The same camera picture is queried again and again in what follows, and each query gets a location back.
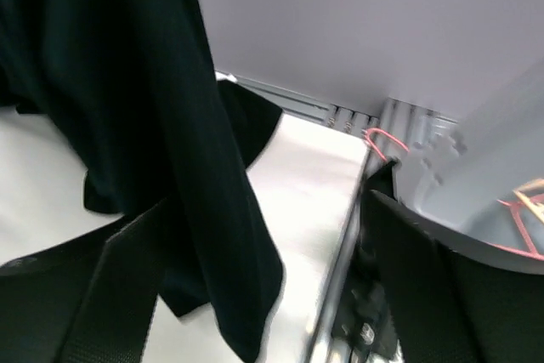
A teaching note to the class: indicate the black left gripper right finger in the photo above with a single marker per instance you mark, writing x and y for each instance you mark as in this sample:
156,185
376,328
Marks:
452,298

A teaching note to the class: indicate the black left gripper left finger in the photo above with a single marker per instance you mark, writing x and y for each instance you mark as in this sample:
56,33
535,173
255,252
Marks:
90,299

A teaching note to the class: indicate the black t shirt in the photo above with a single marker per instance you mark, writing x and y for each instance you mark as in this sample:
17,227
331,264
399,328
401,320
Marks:
132,87

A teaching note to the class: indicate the beige hanger on floor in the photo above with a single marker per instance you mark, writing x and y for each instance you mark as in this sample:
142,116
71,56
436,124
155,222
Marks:
534,205

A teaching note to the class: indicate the pink wire hanger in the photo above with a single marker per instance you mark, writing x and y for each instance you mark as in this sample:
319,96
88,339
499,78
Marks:
514,207

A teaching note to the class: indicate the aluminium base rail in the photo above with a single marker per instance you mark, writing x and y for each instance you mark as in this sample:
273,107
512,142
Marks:
306,180

